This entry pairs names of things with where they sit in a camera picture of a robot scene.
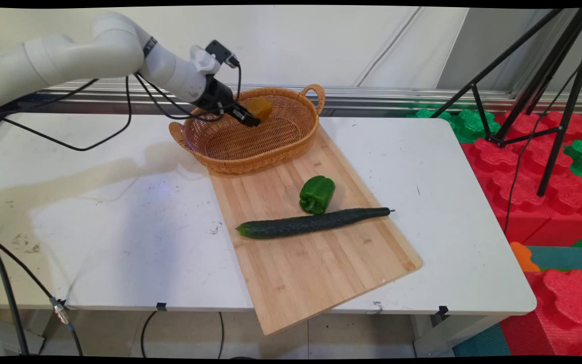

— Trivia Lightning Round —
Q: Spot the bamboo cutting board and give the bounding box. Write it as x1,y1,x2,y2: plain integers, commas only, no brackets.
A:
208,124,423,336

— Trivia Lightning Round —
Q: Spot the orange foam piece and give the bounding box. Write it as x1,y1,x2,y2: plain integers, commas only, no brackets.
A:
510,242,542,273

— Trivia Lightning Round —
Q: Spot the teal foam mat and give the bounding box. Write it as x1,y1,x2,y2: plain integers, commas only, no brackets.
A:
526,246,582,271

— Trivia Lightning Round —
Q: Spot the black tripod stand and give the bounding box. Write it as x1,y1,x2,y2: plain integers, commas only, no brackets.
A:
430,7,582,198

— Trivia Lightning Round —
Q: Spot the thin black tripod cable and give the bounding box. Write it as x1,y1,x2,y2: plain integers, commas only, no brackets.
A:
502,66,580,236

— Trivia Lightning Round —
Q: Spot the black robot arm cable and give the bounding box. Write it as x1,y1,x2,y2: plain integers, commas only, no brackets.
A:
0,56,244,152

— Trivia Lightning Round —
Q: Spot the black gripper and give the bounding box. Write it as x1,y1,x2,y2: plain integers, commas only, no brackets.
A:
196,75,262,127

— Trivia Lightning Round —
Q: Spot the long dark green cucumber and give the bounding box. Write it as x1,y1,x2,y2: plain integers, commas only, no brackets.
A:
235,207,396,240

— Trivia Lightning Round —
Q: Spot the aluminium rail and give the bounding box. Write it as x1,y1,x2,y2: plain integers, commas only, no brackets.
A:
17,82,582,116

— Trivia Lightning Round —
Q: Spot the large red foam block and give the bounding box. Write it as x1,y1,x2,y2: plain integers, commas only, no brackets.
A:
460,110,582,247

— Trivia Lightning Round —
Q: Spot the woven wicker basket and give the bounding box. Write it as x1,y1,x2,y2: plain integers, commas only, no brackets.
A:
169,84,326,175

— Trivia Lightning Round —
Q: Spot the yellow bell pepper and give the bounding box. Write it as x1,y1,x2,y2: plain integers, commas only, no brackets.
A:
247,98,274,123

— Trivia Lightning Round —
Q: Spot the black cable with metal connector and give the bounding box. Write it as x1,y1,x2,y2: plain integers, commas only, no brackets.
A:
0,222,84,357

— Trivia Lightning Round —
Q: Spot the green bell pepper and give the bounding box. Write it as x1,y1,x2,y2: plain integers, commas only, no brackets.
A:
299,175,336,215

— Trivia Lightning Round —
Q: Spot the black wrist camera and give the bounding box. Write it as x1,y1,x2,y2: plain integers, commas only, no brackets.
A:
204,39,240,68

